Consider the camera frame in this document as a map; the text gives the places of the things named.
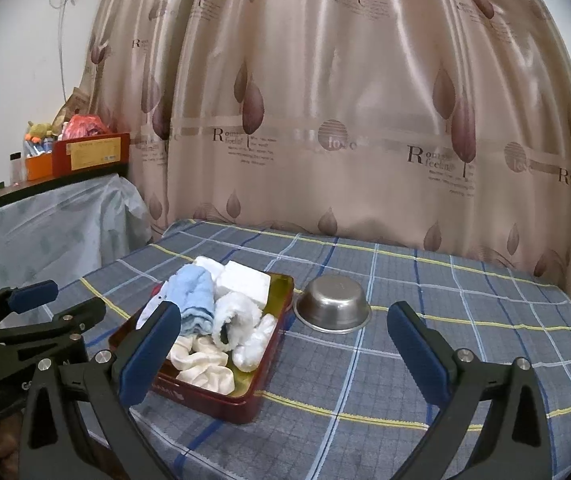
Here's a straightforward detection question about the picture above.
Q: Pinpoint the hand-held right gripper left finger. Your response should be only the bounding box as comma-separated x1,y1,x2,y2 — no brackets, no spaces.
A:
18,301,182,480

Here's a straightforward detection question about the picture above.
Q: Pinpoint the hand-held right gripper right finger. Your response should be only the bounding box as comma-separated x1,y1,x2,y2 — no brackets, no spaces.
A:
386,301,552,480

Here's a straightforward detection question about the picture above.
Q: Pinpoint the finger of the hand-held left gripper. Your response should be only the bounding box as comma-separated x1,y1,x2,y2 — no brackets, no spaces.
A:
0,296,107,356
0,280,60,333

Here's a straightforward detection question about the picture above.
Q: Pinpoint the cream scrunchie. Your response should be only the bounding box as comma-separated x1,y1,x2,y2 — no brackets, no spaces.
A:
168,335,236,395

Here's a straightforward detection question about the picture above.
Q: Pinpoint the light blue towel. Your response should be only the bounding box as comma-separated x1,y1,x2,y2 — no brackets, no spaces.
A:
166,265,216,336

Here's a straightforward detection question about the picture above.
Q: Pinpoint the red and gold tin box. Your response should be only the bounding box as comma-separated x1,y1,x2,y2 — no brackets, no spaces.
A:
108,270,296,425

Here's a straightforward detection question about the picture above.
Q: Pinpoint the white fluffy sock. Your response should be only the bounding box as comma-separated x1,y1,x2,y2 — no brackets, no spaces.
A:
212,292,266,356
233,316,279,373

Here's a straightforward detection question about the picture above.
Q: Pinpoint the white towel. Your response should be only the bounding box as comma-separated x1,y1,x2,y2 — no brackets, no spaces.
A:
214,260,272,311
192,256,226,278

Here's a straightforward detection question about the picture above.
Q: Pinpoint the translucent plastic cover sheet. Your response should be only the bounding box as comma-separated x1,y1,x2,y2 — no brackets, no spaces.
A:
0,174,152,291

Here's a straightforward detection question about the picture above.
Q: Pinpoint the grey plaid bed sheet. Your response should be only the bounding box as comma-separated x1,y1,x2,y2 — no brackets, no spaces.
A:
30,219,571,480

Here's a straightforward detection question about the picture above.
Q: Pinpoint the stainless steel bowl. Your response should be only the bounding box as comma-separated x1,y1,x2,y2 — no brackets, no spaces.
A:
293,276,372,335

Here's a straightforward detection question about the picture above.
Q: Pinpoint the dark desk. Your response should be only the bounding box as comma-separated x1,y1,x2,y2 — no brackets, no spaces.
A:
0,162,131,218

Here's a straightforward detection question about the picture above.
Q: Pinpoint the orange box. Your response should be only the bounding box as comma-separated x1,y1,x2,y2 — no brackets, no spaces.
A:
24,152,56,182

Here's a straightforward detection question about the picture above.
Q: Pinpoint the red box with yellow label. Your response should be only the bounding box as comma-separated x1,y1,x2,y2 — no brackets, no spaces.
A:
52,132,131,178

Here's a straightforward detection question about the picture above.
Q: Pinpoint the green plush toy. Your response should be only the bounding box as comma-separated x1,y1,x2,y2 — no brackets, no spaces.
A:
26,120,59,141

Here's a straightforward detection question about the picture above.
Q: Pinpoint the red plastic bag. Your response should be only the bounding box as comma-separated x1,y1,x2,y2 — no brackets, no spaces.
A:
60,114,116,141

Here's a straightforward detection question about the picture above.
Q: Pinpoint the brown paper bag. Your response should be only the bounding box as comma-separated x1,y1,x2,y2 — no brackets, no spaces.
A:
53,87,91,131

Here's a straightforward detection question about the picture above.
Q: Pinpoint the beige leaf print curtain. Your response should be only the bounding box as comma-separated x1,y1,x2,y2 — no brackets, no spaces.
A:
83,0,571,296

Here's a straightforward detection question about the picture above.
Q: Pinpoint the white wall cable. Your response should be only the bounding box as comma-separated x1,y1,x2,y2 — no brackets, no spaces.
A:
48,0,84,111

